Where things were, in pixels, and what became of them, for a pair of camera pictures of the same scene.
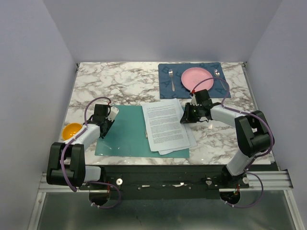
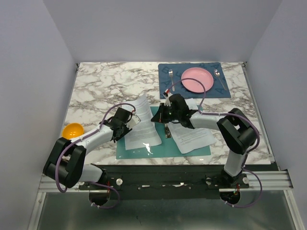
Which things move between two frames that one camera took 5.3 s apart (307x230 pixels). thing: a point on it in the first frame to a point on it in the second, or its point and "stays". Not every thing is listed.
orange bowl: x=69 y=129 stays
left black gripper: x=110 y=123 to x=127 y=130
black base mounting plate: x=166 y=182 stays
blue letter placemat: x=171 y=86 stays
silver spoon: x=217 y=74 stays
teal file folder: x=127 y=137 to x=169 y=147
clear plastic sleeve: x=164 y=132 to x=145 y=133
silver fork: x=171 y=73 stays
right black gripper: x=187 y=117 to x=159 y=117
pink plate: x=191 y=76 stays
